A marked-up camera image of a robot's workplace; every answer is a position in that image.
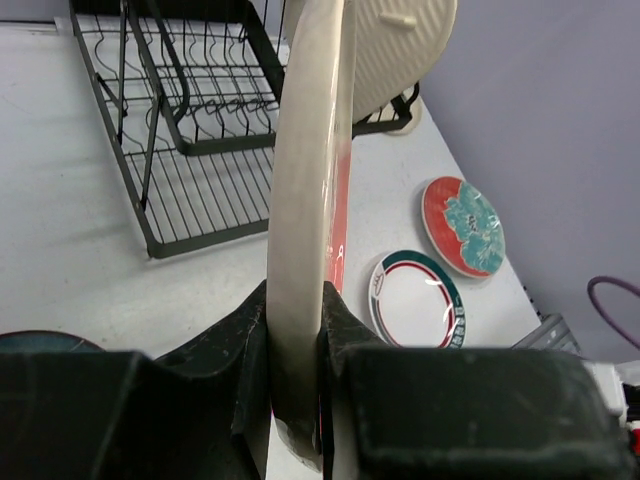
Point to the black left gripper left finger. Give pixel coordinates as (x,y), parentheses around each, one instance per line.
(201,411)

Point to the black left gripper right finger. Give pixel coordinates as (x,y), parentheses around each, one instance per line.
(479,413)

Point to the white plate green red rim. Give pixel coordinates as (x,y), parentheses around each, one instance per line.
(413,302)

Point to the dark teal round plate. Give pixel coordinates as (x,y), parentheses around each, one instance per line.
(34,341)

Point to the cream pink floral plate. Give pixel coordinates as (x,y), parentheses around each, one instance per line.
(308,213)

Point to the red plate blue flower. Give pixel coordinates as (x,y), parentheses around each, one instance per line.
(463,227)

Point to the cream plate blue top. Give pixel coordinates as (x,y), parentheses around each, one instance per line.
(416,110)

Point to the aluminium front frame rail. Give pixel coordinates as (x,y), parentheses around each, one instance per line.
(552,334)

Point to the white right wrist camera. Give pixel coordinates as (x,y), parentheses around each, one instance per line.
(619,387)

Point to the black wire dish rack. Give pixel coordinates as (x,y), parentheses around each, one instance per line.
(189,94)

